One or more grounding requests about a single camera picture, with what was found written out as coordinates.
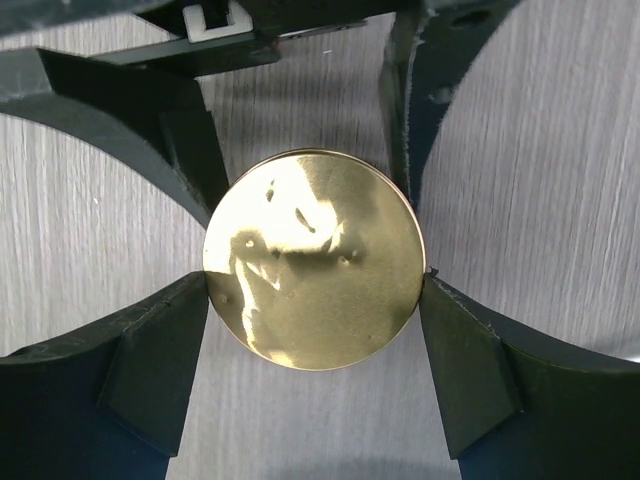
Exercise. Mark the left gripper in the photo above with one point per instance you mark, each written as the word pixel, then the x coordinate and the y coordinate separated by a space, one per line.
pixel 156 123

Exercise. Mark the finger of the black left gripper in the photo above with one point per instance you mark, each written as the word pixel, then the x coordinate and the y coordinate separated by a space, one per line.
pixel 431 47

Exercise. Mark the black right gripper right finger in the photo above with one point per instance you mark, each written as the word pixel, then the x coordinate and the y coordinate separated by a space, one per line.
pixel 519 404

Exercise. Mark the beige jar lid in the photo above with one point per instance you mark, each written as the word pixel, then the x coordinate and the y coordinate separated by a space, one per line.
pixel 314 260

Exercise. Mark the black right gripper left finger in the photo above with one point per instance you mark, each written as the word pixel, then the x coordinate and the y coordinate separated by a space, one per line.
pixel 107 400

